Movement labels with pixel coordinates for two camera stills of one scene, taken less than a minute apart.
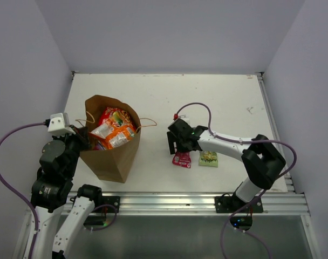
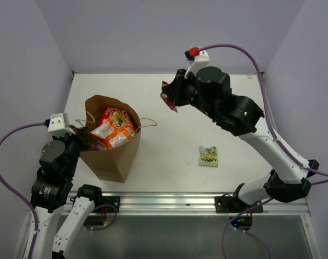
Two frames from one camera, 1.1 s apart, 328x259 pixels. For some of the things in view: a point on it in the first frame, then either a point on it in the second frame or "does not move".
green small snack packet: [208, 158] does not move
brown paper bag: [113, 164] does not move
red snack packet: [118, 117] does not move
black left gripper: [81, 134] does not move
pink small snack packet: [182, 158] -> [170, 102]
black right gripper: [171, 138] -> [173, 89]
